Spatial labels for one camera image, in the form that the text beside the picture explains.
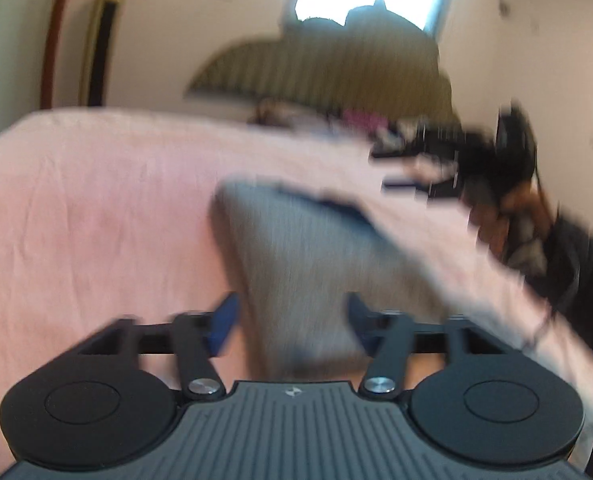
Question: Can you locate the grey knit garment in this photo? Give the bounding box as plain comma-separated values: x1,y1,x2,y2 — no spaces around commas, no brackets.
210,179,458,382

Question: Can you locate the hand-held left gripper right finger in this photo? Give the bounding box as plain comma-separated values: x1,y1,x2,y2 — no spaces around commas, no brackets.
347,292,515,400

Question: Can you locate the olive striped headboard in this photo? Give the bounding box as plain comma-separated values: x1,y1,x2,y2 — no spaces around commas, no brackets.
183,7,456,128

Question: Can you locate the pink blanket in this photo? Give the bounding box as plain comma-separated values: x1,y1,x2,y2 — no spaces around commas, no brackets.
0,107,593,480

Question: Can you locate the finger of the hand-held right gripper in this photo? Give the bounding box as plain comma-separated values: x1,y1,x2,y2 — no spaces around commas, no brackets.
383,176,430,196
371,149,427,167

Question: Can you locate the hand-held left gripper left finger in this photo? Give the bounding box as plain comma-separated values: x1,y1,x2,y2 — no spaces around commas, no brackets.
76,291,240,402

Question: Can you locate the pile of clothes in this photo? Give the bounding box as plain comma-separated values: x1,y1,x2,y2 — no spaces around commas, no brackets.
247,99,457,157

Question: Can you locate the person's right hand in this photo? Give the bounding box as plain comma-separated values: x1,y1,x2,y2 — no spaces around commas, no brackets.
467,182,547,263

